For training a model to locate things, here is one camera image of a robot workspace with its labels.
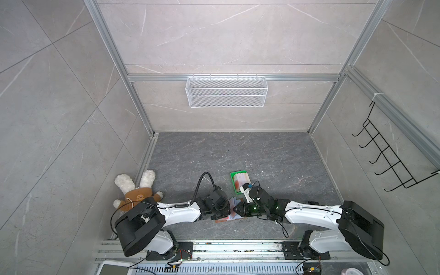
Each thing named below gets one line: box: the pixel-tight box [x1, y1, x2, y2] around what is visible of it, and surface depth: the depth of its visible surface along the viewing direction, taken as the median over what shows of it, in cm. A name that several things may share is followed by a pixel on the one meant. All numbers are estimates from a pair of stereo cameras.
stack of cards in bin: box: [233, 172, 251, 192], surface depth 94 cm
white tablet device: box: [96, 260, 137, 275], surface depth 67 cm
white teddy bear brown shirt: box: [113, 170, 164, 212], surface depth 86 cm
